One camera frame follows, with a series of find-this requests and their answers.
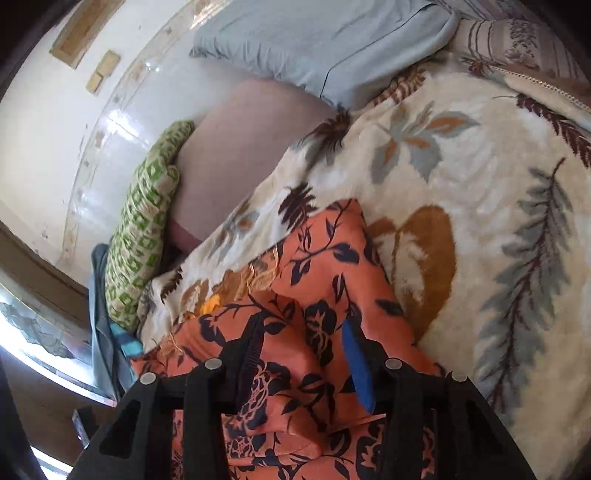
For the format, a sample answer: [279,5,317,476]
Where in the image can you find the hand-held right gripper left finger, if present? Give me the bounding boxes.
[69,316,266,480]

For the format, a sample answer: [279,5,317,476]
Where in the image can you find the light blue pillow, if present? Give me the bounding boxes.
[189,0,460,109]

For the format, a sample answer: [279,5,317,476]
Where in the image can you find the teal striped cloth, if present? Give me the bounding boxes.
[110,323,144,358]

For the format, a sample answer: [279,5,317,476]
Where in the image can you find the striped patterned pillow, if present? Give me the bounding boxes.
[434,0,591,107]

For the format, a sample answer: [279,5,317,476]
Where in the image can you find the green checkered pillow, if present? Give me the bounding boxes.
[105,121,195,330]

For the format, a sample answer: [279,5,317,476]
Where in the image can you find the wooden wall frame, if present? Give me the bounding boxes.
[50,0,125,70]

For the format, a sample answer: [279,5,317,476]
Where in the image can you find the blue-grey cloth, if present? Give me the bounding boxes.
[88,244,139,398]

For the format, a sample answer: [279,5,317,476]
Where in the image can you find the pink quilted mattress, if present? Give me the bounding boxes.
[168,76,340,254]

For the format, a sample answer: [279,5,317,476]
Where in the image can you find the orange floral pants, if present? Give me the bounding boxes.
[131,198,444,480]

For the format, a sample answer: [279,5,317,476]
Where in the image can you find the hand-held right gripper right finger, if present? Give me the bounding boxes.
[341,318,525,480]

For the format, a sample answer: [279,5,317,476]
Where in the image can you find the window frame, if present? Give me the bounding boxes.
[0,222,116,407]

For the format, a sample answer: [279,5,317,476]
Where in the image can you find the cream leaf-print blanket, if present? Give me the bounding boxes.
[139,51,591,444]

